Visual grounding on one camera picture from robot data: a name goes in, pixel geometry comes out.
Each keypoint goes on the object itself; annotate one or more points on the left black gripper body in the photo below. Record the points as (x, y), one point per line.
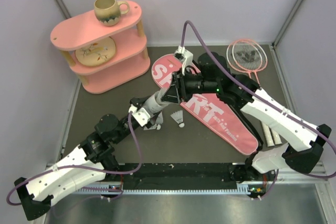
(125, 124)

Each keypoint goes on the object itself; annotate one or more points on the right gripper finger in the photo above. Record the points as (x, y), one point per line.
(175, 88)
(171, 96)

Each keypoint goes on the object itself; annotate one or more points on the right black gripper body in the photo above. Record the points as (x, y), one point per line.
(196, 84)

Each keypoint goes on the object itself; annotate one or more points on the white shuttlecock tube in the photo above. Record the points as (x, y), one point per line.
(152, 106)

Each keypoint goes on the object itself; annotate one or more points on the white plastic shuttlecock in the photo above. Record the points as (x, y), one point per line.
(178, 118)
(158, 95)
(159, 118)
(154, 127)

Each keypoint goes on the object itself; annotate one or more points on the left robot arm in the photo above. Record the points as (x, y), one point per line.
(90, 161)

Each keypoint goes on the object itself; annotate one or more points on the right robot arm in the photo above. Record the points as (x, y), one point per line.
(305, 140)

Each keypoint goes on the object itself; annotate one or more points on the pink badminton racket left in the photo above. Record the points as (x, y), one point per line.
(240, 60)

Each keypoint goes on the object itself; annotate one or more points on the pink badminton racket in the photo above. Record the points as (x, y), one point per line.
(240, 60)
(256, 56)

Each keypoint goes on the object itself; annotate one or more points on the pink badminton racket right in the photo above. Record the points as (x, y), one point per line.
(256, 56)

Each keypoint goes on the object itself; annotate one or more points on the pink sport racket bag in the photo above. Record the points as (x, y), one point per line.
(209, 110)

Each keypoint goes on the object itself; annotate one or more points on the pink three-tier wooden shelf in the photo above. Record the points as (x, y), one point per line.
(130, 61)

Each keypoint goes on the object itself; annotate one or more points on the cream floral plate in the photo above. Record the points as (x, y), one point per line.
(96, 53)

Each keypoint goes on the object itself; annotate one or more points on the beige ceramic mug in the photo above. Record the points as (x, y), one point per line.
(109, 12)

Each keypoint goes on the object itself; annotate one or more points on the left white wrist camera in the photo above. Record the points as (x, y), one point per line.
(142, 116)

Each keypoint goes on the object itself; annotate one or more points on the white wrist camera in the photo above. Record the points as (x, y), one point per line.
(142, 116)
(185, 57)

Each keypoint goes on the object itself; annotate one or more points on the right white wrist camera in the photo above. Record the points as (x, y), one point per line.
(185, 57)

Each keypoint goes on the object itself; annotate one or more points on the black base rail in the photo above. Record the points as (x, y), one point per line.
(167, 179)

